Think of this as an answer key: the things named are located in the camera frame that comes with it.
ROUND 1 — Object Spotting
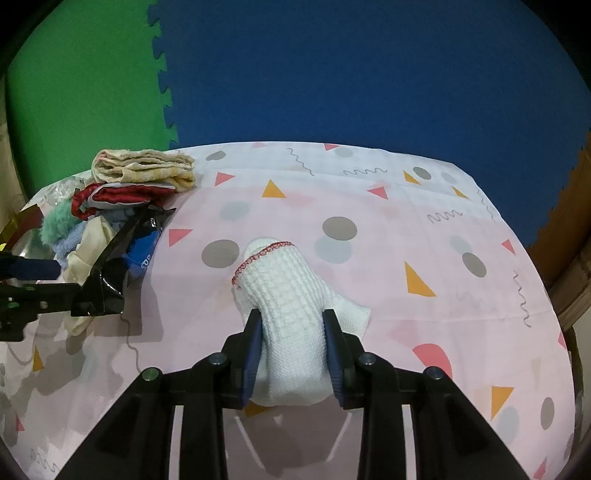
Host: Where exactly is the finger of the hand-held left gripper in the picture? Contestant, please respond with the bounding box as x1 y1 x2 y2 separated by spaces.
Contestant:
0 253 62 281
71 206 177 318

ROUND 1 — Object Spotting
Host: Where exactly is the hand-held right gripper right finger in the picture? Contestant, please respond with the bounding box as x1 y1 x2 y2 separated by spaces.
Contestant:
322 308 525 480

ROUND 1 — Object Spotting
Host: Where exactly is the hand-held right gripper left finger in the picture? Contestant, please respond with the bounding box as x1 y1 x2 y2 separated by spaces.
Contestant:
60 308 265 480

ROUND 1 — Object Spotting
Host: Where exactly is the white waffle cloth red trim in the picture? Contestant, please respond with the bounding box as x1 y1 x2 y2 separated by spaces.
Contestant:
231 236 372 408

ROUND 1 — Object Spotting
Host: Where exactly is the pastel striped dotted towel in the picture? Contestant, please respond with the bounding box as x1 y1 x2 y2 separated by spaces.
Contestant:
91 148 197 191

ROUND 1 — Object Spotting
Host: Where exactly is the light blue sock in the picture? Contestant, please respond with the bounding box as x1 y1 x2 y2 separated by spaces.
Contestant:
52 230 85 260

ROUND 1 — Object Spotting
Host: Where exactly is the cream cloth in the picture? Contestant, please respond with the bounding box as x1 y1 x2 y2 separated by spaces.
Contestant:
61 216 122 336

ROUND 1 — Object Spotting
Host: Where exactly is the red gold-lined box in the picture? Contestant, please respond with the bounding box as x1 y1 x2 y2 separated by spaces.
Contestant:
0 207 45 254

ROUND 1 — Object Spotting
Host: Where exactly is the teal fluffy cloth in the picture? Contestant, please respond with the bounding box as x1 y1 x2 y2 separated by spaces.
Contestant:
40 202 88 246

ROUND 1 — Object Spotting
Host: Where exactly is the clear plastic bag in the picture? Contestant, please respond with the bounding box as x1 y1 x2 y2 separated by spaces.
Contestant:
27 176 89 209

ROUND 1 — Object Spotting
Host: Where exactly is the green foam mat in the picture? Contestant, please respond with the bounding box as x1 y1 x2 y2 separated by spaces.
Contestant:
6 0 180 204

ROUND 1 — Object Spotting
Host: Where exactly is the brown foam mat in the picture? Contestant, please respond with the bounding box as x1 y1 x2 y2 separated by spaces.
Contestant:
526 138 591 289

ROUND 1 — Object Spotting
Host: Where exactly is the blue foam mat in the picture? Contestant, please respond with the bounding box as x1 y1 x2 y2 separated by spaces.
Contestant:
151 0 591 250

